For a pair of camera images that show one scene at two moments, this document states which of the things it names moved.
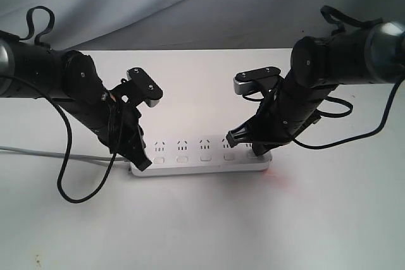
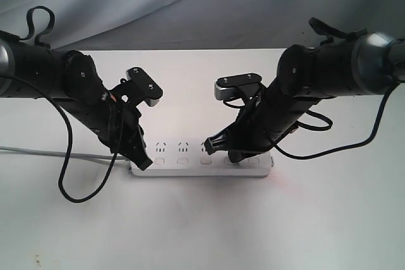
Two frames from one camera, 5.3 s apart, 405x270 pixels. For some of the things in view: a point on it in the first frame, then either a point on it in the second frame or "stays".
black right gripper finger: (261, 147) -> (236, 155)
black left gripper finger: (139, 158) stays
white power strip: (200, 155) stays
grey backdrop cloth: (107, 8) stays
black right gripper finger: (243, 133) -> (218, 142)
